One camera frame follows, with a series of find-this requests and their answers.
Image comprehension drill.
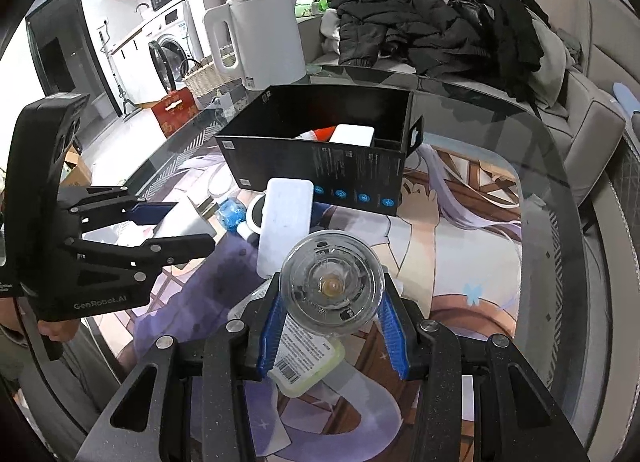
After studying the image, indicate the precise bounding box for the white washing machine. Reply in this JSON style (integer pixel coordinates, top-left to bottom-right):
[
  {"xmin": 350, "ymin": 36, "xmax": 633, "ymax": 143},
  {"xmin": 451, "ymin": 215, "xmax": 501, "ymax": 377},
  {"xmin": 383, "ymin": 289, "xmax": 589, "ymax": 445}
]
[{"xmin": 147, "ymin": 0, "xmax": 201, "ymax": 93}]

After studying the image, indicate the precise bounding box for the small blue bottle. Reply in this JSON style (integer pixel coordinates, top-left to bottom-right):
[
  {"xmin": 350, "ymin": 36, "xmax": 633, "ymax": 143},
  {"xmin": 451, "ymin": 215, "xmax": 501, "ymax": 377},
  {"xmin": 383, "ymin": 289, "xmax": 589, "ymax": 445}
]
[{"xmin": 217, "ymin": 196, "xmax": 249, "ymax": 233}]

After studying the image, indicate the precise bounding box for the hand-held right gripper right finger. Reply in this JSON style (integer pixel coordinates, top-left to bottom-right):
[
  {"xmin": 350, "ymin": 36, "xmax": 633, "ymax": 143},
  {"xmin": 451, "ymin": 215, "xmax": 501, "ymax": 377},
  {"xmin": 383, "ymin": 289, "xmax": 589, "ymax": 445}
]
[{"xmin": 376, "ymin": 278, "xmax": 591, "ymax": 462}]

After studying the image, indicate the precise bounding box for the printed table mat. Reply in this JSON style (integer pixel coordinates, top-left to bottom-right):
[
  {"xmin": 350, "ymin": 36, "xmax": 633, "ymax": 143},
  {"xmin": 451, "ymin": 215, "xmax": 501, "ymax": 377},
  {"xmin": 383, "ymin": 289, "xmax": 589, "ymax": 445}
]
[{"xmin": 95, "ymin": 142, "xmax": 524, "ymax": 462}]

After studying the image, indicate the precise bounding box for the beige padded headboard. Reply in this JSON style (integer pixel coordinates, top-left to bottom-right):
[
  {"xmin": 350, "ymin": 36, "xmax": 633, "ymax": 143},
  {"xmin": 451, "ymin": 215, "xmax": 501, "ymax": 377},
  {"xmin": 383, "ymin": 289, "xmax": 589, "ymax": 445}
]
[{"xmin": 584, "ymin": 0, "xmax": 640, "ymax": 89}]

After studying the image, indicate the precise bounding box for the white rectangular block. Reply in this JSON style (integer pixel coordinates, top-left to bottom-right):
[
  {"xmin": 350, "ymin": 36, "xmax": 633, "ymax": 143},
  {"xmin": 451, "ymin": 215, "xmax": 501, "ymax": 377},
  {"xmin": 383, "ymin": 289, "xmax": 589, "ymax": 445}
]
[{"xmin": 330, "ymin": 124, "xmax": 376, "ymax": 148}]

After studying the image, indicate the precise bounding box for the brown cardboard box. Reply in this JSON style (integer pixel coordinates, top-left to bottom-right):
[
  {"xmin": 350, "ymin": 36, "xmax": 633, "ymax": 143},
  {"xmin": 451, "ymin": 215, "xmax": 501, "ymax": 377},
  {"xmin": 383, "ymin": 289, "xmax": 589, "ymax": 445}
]
[{"xmin": 60, "ymin": 144, "xmax": 94, "ymax": 188}]

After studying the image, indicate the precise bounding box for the orange and white tube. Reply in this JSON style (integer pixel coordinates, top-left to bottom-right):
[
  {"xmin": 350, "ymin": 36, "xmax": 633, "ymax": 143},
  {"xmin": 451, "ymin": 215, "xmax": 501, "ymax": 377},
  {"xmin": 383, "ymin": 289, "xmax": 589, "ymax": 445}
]
[{"xmin": 295, "ymin": 126, "xmax": 336, "ymax": 142}]

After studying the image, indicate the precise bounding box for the person's left hand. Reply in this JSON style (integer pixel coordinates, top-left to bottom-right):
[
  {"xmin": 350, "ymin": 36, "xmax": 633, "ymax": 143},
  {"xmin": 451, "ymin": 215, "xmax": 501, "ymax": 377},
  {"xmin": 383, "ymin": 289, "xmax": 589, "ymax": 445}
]
[{"xmin": 38, "ymin": 319, "xmax": 79, "ymax": 344}]

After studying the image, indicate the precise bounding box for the grey sofa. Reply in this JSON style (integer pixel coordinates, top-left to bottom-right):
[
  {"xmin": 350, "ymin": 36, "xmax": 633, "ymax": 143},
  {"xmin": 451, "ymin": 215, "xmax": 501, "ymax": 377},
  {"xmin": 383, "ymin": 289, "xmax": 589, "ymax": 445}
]
[{"xmin": 305, "ymin": 7, "xmax": 627, "ymax": 209}]

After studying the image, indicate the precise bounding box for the black framed door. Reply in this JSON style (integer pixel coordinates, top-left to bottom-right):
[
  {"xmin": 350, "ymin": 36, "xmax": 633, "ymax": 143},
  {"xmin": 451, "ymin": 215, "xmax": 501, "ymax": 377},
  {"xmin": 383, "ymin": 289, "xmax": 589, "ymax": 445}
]
[{"xmin": 25, "ymin": 0, "xmax": 117, "ymax": 119}]

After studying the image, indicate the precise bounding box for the small white box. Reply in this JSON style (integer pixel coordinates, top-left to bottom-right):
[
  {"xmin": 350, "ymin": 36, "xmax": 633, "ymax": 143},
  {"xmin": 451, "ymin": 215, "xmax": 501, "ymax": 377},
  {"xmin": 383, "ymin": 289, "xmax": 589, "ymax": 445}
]
[{"xmin": 152, "ymin": 194, "xmax": 216, "ymax": 243}]

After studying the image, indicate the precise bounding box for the wicker basket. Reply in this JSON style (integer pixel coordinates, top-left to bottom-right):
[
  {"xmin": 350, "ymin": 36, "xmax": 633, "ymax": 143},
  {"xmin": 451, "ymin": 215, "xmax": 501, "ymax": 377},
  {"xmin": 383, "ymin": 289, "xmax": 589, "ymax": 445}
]
[{"xmin": 181, "ymin": 56, "xmax": 236, "ymax": 98}]

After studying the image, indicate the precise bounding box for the green packet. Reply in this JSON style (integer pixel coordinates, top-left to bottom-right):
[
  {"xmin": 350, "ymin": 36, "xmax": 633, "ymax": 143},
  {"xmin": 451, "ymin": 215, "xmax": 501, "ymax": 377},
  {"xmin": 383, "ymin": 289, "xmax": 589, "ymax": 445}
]
[{"xmin": 295, "ymin": 0, "xmax": 334, "ymax": 18}]

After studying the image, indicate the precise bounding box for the white round disc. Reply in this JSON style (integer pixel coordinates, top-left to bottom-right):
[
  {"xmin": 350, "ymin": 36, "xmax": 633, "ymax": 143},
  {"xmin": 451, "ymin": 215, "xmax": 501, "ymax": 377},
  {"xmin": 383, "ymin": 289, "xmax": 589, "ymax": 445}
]
[{"xmin": 244, "ymin": 192, "xmax": 269, "ymax": 236}]

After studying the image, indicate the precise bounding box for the white power bank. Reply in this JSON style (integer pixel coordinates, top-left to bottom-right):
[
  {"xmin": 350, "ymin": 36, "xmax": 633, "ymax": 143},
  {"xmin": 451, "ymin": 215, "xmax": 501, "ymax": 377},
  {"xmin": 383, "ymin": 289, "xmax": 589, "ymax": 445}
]
[{"xmin": 256, "ymin": 177, "xmax": 315, "ymax": 278}]

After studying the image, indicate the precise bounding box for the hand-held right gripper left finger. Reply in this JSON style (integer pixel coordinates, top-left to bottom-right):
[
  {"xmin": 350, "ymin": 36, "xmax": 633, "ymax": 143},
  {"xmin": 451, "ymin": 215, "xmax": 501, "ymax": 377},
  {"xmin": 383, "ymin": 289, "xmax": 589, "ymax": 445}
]
[{"xmin": 75, "ymin": 274, "xmax": 291, "ymax": 462}]

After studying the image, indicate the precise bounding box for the white electric kettle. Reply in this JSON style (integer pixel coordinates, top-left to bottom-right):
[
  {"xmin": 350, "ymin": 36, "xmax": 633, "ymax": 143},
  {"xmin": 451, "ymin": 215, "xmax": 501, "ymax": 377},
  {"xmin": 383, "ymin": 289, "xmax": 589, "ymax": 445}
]
[{"xmin": 202, "ymin": 0, "xmax": 307, "ymax": 91}]

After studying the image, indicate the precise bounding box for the white base cabinet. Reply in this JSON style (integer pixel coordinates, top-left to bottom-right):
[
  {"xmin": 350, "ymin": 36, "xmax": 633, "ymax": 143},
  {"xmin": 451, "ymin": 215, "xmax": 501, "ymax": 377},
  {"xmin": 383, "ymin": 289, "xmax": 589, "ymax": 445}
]
[{"xmin": 110, "ymin": 27, "xmax": 156, "ymax": 108}]

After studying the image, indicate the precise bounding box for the black puffer jacket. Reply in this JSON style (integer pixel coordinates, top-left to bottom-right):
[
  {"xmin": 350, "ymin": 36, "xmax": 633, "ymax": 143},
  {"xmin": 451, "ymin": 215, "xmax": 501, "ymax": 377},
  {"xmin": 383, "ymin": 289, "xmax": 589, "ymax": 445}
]
[{"xmin": 332, "ymin": 0, "xmax": 494, "ymax": 78}]

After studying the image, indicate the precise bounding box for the red gift bag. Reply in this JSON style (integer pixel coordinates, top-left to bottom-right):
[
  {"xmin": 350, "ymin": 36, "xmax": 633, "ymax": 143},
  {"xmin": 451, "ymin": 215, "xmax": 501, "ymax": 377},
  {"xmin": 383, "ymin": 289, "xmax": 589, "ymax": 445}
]
[{"xmin": 151, "ymin": 88, "xmax": 201, "ymax": 141}]

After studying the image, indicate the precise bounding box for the yellow-green bottle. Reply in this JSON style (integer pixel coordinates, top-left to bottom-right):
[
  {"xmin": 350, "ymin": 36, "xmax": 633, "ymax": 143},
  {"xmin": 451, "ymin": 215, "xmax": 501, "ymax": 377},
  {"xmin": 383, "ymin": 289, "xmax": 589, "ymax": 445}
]
[{"xmin": 267, "ymin": 329, "xmax": 347, "ymax": 398}]

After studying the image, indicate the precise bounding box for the black cardboard box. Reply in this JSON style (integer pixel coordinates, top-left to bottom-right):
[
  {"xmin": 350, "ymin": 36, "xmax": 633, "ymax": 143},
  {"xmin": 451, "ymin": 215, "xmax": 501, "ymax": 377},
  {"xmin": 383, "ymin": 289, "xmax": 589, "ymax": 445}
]
[{"xmin": 215, "ymin": 84, "xmax": 425, "ymax": 217}]

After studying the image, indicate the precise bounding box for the floor mop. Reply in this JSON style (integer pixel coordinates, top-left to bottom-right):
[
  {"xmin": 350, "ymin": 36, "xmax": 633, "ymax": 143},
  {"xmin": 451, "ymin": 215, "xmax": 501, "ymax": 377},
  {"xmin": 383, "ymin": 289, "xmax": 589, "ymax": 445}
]
[{"xmin": 97, "ymin": 32, "xmax": 146, "ymax": 121}]

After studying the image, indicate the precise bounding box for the black clothing pile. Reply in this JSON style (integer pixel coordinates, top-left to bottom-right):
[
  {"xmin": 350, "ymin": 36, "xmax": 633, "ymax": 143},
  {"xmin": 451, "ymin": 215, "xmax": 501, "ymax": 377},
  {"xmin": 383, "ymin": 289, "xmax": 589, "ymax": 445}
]
[{"xmin": 440, "ymin": 0, "xmax": 546, "ymax": 103}]

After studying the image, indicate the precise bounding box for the light blue cloth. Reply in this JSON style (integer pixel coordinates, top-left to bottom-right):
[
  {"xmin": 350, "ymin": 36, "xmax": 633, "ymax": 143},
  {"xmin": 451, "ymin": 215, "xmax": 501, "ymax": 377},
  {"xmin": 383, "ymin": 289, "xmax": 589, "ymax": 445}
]
[{"xmin": 612, "ymin": 82, "xmax": 640, "ymax": 116}]

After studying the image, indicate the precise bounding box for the grey garment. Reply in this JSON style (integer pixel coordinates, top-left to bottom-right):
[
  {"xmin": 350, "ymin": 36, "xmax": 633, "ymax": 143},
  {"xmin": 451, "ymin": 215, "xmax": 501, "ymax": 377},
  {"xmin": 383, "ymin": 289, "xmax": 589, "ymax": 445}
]
[{"xmin": 529, "ymin": 7, "xmax": 586, "ymax": 118}]

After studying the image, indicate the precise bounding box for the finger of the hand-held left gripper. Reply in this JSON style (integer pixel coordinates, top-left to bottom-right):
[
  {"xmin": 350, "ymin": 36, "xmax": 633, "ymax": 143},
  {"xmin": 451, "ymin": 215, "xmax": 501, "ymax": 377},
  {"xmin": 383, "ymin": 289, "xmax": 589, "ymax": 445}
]
[
  {"xmin": 57, "ymin": 185, "xmax": 179, "ymax": 234},
  {"xmin": 65, "ymin": 233, "xmax": 217, "ymax": 289}
]

